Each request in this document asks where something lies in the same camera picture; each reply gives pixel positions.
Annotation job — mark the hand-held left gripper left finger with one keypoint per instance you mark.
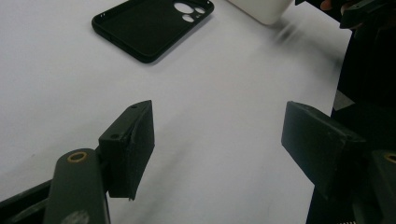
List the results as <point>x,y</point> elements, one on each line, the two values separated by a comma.
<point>124,149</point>

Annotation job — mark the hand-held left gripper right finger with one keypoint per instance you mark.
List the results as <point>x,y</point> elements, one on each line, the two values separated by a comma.
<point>320,149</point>

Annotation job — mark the dark curtain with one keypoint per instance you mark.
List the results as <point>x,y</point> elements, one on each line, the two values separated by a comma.
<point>373,71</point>

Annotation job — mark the black phone case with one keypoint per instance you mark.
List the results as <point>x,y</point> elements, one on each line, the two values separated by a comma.
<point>137,28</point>

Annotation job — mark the white plastic tray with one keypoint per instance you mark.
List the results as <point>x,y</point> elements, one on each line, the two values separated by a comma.
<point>264,9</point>

